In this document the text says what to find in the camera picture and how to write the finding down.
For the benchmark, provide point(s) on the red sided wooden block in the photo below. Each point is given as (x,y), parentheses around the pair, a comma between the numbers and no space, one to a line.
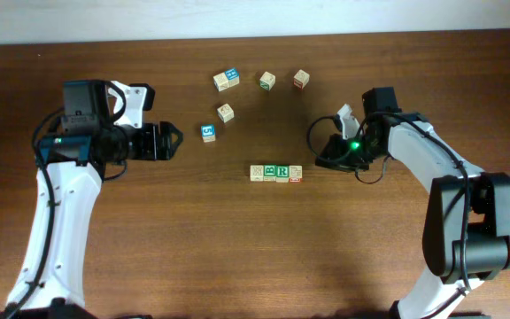
(295,174)

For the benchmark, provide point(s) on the green letter B block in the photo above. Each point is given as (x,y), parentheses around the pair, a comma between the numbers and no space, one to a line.
(269,173)

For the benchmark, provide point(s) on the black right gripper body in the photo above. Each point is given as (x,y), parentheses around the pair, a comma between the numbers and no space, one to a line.
(360,156)

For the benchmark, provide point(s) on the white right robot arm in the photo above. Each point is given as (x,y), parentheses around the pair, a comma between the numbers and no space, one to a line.
(466,235)

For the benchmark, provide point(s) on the green sided wooden block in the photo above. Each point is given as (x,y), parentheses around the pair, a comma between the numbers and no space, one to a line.
(267,81)

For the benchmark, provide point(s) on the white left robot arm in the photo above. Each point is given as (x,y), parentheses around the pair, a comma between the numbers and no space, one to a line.
(99,124)

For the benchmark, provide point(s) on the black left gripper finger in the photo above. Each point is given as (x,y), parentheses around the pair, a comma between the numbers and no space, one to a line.
(169,132)
(168,149)

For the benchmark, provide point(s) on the baseball picture wooden block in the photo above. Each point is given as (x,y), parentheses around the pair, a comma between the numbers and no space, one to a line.
(226,113)

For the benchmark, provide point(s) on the blue top wooden block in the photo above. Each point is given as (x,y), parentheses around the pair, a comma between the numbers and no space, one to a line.
(232,76)

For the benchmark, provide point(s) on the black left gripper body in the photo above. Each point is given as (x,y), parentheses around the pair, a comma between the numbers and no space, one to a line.
(142,141)

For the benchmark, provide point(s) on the blue number five block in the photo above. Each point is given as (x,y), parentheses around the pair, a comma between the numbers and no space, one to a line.
(208,133)

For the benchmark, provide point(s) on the red sided far block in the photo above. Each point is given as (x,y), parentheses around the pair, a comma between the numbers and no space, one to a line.
(301,78)

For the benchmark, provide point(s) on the wooden letter M block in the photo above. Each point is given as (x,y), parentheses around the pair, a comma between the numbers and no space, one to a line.
(257,173)

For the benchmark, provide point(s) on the plain wooden block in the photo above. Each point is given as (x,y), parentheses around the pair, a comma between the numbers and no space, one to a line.
(221,81)

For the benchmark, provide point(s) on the green letter R block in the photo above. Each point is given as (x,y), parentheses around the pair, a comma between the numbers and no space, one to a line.
(282,174)

